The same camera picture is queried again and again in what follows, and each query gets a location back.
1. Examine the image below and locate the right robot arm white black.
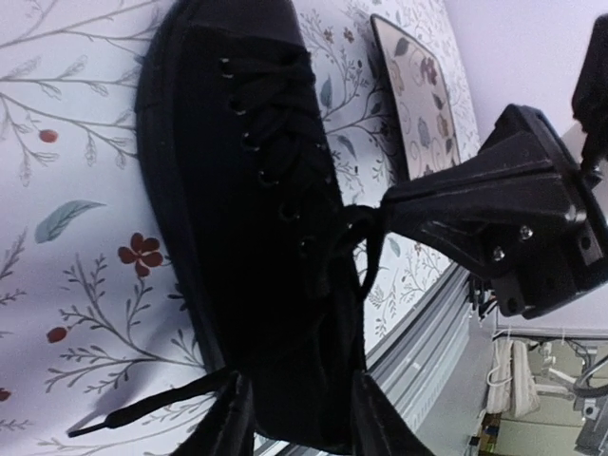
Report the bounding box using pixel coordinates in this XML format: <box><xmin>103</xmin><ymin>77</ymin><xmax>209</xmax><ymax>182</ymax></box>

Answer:
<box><xmin>383</xmin><ymin>16</ymin><xmax>607</xmax><ymax>319</ymax></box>

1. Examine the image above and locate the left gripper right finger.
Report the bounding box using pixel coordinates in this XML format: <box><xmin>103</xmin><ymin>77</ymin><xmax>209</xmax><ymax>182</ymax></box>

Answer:
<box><xmin>351</xmin><ymin>371</ymin><xmax>433</xmax><ymax>456</ymax></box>

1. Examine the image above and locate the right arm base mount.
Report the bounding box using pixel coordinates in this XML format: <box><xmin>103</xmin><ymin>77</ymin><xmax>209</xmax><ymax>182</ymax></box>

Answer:
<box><xmin>468</xmin><ymin>275</ymin><xmax>498</xmax><ymax>322</ymax></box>

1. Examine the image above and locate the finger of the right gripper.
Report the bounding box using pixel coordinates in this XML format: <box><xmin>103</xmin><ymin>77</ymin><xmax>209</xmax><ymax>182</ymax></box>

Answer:
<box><xmin>393</xmin><ymin>216</ymin><xmax>599</xmax><ymax>280</ymax></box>
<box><xmin>383</xmin><ymin>133</ymin><xmax>578</xmax><ymax>223</ymax></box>

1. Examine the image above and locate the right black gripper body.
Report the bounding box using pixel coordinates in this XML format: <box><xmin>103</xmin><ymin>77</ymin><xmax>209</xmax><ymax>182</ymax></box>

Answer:
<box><xmin>482</xmin><ymin>104</ymin><xmax>607</xmax><ymax>319</ymax></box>

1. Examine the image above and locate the front aluminium rail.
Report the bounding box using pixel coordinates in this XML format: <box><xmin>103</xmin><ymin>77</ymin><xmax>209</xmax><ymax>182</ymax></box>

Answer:
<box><xmin>251</xmin><ymin>265</ymin><xmax>495</xmax><ymax>456</ymax></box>

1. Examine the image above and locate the floral patterned table mat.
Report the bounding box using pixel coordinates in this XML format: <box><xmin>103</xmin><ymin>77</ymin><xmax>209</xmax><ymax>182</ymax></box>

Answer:
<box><xmin>1</xmin><ymin>1</ymin><xmax>479</xmax><ymax>455</ymax></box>

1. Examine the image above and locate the floral square plate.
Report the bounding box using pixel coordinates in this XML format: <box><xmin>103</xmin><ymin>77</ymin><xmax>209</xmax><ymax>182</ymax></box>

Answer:
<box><xmin>370</xmin><ymin>14</ymin><xmax>461</xmax><ymax>180</ymax></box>

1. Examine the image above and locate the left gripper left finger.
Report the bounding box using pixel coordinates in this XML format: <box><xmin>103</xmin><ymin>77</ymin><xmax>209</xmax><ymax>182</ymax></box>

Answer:
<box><xmin>173</xmin><ymin>373</ymin><xmax>255</xmax><ymax>456</ymax></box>

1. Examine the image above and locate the black canvas shoe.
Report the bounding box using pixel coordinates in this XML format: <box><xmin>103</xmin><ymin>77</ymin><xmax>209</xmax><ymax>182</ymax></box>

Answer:
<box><xmin>136</xmin><ymin>1</ymin><xmax>364</xmax><ymax>454</ymax></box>

